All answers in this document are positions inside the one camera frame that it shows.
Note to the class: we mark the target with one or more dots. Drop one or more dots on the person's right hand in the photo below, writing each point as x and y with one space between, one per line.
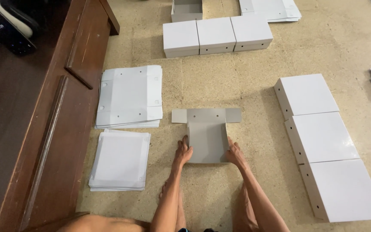
235 154

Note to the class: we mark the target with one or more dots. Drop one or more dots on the person's left hand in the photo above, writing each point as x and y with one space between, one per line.
182 154

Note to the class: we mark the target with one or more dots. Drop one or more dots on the person's right fingers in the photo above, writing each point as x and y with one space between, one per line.
230 143

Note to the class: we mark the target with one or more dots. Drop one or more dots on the grey cardboard box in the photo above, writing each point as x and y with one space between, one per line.
206 138
187 11

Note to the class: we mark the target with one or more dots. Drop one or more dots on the white closed cardboard box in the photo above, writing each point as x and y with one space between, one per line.
346 190
251 29
324 137
215 32
308 93
180 37

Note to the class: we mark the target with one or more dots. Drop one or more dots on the dark shorts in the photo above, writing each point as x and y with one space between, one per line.
183 230

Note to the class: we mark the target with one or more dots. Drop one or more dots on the stack of flat lid blanks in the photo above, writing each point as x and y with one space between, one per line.
121 158

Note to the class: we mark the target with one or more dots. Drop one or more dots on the open grey cardboard box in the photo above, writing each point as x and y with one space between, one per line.
187 11

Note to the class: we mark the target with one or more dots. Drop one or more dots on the person's left leg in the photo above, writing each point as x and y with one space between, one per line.
108 225

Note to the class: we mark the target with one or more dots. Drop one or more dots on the brown wooden bench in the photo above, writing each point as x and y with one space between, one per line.
27 129

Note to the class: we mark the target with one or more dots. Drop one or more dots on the black phone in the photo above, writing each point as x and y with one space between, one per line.
2 32

